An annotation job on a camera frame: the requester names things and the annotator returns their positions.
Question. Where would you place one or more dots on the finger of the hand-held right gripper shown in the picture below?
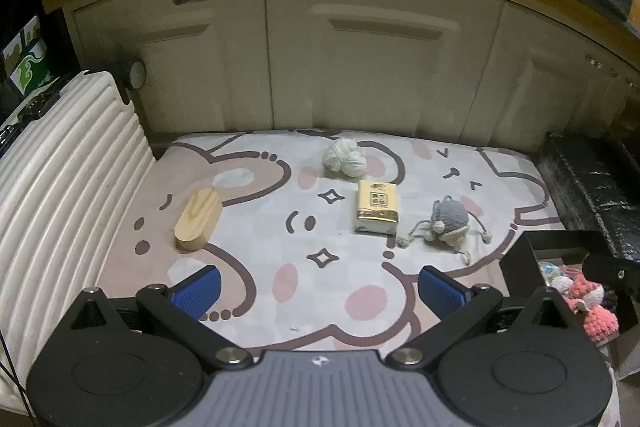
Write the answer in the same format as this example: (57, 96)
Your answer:
(605, 269)

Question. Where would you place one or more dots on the white ribbed suitcase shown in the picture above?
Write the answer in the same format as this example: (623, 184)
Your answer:
(60, 187)

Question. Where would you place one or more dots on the cream cabinet with countertop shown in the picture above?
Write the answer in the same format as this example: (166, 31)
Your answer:
(380, 67)

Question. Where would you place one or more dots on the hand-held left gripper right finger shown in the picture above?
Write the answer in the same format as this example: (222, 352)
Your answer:
(441, 293)

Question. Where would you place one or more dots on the small round clock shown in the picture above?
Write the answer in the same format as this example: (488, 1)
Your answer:
(136, 74)

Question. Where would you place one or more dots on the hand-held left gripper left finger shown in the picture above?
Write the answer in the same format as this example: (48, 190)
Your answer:
(197, 292)

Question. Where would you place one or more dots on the cartoon printed mat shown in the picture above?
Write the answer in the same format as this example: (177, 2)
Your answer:
(280, 257)

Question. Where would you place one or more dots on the oval wooden block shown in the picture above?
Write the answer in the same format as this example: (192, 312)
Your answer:
(200, 217)

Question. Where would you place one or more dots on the gold tissue pack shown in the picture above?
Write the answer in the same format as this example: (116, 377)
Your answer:
(376, 204)

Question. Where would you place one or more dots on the black cardboard box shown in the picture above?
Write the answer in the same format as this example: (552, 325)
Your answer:
(517, 264)

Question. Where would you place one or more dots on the white yarn ball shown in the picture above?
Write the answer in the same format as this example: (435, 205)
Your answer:
(342, 157)

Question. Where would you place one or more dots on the black wrapped bench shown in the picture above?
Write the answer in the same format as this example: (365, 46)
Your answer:
(595, 197)

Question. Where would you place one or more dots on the pink crochet doll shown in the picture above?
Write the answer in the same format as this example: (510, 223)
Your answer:
(592, 307)

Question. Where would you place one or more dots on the grey crochet mouse doll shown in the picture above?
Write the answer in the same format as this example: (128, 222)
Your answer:
(450, 219)

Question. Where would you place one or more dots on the green white box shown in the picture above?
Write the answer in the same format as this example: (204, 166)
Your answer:
(30, 57)

